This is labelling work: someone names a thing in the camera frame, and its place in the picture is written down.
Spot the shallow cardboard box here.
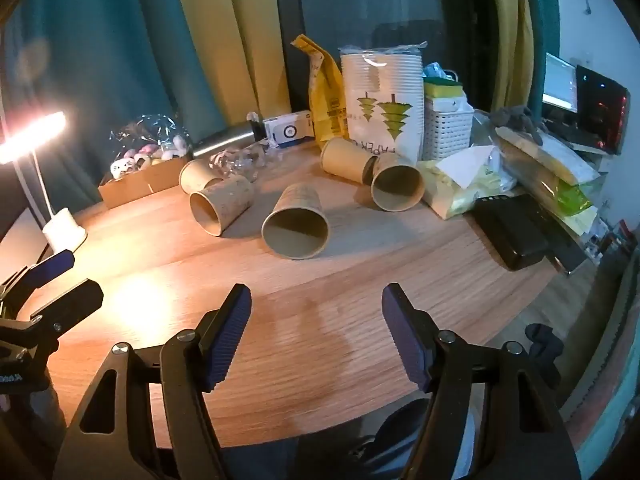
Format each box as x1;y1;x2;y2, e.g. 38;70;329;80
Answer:
97;157;193;209

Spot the blue face mask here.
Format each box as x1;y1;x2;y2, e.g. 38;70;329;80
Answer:
422;62;458;81

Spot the grey cloth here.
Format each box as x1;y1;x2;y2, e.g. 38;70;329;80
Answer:
487;106;546;143

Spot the stainless steel bottle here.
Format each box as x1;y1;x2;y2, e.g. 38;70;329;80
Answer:
191;119;268;158

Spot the teal curtain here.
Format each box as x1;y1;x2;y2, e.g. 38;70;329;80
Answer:
5;0;241;201
520;0;561;111

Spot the black keyboard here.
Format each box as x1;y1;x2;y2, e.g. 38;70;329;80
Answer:
542;120;606;151

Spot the black rectangular box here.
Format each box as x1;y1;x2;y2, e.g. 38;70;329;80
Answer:
472;194;588;273

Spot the clear bag of small toys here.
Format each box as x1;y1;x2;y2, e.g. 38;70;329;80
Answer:
109;112;193;181

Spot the crumpled clear plastic wrap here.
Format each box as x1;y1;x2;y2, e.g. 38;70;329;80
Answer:
210;142;286;183

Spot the small white and blue box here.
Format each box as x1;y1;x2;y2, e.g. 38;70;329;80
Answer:
262;111;316;148

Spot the yellow curtain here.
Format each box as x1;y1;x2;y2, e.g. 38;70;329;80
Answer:
170;0;293;116
485;0;536;111

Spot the computer monitor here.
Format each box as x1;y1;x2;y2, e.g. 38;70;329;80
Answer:
542;52;580;113

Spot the pile of clear plastic packets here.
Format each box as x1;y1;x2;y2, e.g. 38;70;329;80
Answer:
492;125;601;236

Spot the green and yellow sponge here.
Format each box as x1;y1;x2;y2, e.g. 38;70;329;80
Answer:
424;77;466;98

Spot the yellow paper bag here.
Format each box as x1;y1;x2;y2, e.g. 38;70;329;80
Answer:
291;34;349;143

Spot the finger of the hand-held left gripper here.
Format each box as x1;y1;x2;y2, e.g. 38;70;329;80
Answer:
0;249;76;307
29;278;105;351

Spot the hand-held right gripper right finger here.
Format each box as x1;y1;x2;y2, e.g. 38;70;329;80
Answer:
381;283;583;480

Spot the brown paper cup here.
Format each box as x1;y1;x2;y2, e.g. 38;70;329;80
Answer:
179;158;226;196
369;152;426;212
261;182;331;261
321;137;379;184
188;175;254;237

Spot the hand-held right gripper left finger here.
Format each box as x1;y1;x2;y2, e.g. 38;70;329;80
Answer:
52;283;252;480

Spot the white desk lamp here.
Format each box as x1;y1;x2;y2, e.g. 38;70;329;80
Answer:
0;110;88;253

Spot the pack of white paper cups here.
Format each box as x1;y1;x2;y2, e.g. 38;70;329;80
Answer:
340;42;428;166

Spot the yellow tissue pack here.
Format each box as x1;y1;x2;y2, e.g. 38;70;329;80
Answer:
417;145;518;221

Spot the black computer case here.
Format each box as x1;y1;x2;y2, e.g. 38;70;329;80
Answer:
575;64;631;156

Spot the white woven plastic basket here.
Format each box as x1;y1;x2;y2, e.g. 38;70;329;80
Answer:
422;95;475;161

